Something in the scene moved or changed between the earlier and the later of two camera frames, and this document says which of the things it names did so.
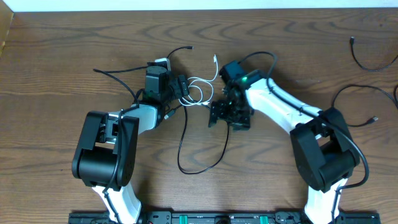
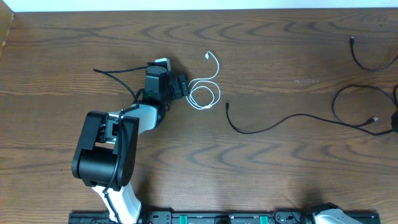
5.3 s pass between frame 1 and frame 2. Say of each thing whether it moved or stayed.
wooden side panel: stayed
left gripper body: stayed
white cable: moved
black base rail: stayed
